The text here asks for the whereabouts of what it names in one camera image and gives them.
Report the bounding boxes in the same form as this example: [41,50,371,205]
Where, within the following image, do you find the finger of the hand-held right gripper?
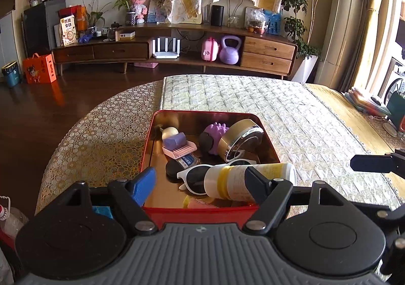
[357,201,405,276]
[350,150,405,174]

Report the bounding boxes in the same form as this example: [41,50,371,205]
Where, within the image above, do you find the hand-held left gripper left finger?
[63,167,158,236]

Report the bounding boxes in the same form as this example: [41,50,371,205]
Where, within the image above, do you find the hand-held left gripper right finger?
[242,166,342,236]

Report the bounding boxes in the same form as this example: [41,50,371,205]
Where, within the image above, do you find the white yellow plastic bottle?
[204,163,297,201]

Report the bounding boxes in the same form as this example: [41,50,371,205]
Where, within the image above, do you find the round gold tin lid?
[218,119,264,164]

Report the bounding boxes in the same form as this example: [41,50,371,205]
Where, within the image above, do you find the white sunglasses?
[176,160,257,194]

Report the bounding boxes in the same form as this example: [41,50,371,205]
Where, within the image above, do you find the pink soap dish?
[162,141,197,159]

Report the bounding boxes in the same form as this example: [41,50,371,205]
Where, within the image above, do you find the purple soap block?
[163,132,187,149]

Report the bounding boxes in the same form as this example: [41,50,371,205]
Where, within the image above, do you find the pink tube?
[182,195,222,210]

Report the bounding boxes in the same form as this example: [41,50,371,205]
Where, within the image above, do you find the purple spiky toy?
[199,122,230,156]

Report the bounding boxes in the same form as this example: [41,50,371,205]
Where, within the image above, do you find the red tin box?
[139,110,280,229]

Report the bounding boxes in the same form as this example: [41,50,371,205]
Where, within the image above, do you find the round coaster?
[382,120,397,137]

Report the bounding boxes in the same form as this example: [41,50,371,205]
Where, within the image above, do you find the blue disposable gloves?
[92,206,114,219]

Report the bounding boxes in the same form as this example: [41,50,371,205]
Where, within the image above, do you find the green orange device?
[387,89,405,132]

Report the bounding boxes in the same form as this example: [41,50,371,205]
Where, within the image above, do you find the yellow bamboo mat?
[304,83,405,191]

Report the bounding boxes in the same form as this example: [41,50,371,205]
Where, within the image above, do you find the lace circle-pattern tablecloth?
[35,79,165,213]

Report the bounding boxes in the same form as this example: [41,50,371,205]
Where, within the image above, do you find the bicycle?
[383,57,405,105]

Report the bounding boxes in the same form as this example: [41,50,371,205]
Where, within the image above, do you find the light wood drawer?
[244,36,296,60]
[240,52,293,75]

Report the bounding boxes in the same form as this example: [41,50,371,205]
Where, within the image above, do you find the purple kettlebell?
[219,35,240,65]

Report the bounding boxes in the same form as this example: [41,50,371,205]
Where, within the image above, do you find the white router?
[152,37,181,59]

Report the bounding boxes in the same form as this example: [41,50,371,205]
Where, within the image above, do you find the dark wood drawer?
[52,47,95,63]
[93,43,150,60]

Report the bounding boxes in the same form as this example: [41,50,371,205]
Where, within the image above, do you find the red-capped plastic bottle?
[0,196,29,241]

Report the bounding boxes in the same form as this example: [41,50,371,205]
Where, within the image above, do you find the pink toy case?
[201,37,220,62]

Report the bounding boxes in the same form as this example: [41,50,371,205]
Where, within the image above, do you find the beige curtain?
[338,0,399,92]

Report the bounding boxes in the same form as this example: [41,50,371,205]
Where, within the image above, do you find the cream tower air conditioner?
[315,0,371,89]

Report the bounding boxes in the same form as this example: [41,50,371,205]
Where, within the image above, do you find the orange gift bag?
[22,53,57,84]

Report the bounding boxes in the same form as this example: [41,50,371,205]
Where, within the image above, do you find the dark teapot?
[106,21,122,40]

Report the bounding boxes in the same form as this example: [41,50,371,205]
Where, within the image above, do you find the wooden media cabinet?
[51,22,298,80]

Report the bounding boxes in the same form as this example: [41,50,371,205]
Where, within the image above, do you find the blue printed box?
[264,10,282,35]

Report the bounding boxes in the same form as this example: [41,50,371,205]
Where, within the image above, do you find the clear plastic bag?
[244,7,267,35]

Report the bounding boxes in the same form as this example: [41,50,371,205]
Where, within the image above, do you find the glass reed diffuser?
[226,0,244,28]

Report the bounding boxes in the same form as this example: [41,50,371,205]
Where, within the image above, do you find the potted orchid plant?
[109,0,136,26]

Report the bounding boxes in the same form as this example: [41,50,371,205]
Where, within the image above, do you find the teal bin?
[1,61,22,88]

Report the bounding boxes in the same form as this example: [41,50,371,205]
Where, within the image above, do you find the black cylinder speaker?
[210,5,225,27]

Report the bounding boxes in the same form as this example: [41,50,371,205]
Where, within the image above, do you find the pale blue picture card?
[147,0,168,24]

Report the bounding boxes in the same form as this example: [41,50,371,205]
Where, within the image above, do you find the small leafy potted plant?
[83,0,106,35]

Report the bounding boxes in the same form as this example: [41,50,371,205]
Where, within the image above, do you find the tall potted plant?
[281,0,334,83]

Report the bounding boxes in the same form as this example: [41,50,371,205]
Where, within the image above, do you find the pink plush doll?
[127,0,149,24]

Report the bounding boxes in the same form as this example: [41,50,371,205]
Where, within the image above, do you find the black mini fridge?
[23,0,67,58]

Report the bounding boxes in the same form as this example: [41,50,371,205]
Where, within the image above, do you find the red orange gift box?
[58,5,87,31]

